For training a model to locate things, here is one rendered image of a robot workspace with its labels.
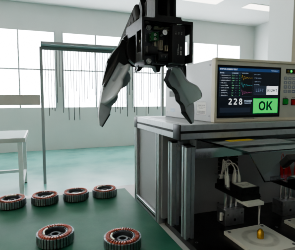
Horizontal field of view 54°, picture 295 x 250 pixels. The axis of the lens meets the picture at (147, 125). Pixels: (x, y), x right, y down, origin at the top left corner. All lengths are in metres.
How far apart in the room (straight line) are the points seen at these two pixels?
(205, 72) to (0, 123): 6.39
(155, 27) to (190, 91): 0.11
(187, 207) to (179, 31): 0.62
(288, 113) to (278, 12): 4.24
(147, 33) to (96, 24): 7.01
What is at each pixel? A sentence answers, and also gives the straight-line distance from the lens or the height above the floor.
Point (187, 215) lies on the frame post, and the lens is 0.91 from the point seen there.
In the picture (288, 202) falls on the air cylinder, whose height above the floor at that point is 0.82.
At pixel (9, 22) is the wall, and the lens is 7.27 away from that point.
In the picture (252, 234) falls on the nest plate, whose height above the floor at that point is 0.78.
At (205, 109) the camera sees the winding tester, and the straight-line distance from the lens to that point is 0.99.
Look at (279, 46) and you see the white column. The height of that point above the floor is 2.01.
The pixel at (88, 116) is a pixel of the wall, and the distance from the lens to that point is 7.15.
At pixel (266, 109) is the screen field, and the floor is 1.16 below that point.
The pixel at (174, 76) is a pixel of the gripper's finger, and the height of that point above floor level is 1.23.
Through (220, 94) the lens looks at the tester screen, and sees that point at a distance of 0.95.
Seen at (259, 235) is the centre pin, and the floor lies 0.79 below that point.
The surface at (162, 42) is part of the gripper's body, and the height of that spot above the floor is 1.26.
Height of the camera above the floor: 1.19
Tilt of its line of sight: 5 degrees down
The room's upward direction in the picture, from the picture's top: straight up
